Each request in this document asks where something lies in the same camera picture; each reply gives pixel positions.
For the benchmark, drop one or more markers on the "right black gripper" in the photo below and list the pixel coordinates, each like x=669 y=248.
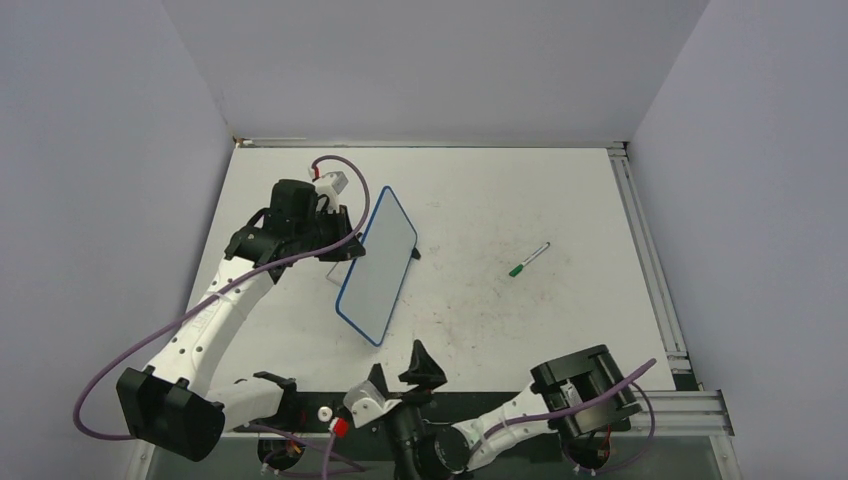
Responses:
x=422 y=368

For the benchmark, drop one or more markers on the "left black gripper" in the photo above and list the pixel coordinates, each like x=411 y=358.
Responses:
x=339 y=220

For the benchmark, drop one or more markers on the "blue framed whiteboard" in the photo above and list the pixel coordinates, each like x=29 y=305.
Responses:
x=373 y=283

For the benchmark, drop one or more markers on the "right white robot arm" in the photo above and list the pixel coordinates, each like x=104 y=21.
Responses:
x=568 y=396

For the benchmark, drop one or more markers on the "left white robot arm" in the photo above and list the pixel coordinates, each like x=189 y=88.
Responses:
x=170 y=402

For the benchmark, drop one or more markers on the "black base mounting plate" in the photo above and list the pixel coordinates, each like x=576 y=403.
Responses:
x=448 y=408

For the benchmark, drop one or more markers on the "green capped marker pen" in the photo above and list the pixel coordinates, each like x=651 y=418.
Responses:
x=516 y=270

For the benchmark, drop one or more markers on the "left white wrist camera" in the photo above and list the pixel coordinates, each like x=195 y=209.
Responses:
x=331 y=184

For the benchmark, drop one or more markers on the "aluminium frame rail back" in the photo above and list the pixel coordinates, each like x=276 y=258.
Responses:
x=315 y=143

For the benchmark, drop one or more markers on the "aluminium frame rail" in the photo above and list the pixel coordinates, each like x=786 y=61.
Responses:
x=315 y=143
x=653 y=272

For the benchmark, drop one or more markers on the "aluminium frame rail right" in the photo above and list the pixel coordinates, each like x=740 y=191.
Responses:
x=653 y=272

